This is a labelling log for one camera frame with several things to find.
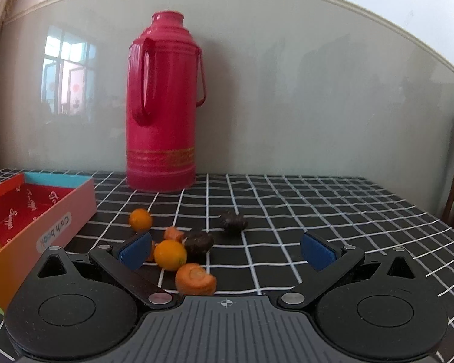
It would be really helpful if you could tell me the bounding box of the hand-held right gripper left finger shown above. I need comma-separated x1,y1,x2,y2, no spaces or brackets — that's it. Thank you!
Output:
36,231,184,309

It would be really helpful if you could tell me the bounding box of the red thermos flask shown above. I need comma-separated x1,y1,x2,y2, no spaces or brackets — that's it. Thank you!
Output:
126,11,207,191

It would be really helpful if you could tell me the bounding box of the black white checked tablecloth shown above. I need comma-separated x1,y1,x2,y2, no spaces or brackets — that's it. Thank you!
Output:
0,169,454,363

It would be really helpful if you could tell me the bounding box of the small carrot piece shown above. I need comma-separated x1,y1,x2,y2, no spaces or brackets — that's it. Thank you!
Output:
163,226,185,243

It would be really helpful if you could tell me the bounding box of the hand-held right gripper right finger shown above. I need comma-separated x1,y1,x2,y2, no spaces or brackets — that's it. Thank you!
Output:
276,231,417,309

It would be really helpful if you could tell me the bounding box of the colourful cardboard box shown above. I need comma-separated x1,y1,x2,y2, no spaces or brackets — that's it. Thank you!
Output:
0,171,97,315

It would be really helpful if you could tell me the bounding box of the dark brown chestnut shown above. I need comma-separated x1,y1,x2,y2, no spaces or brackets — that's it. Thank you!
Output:
219,211,248,232
184,231,215,258

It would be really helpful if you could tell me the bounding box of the large carrot piece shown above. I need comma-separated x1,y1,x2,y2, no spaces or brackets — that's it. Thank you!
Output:
175,263,217,296

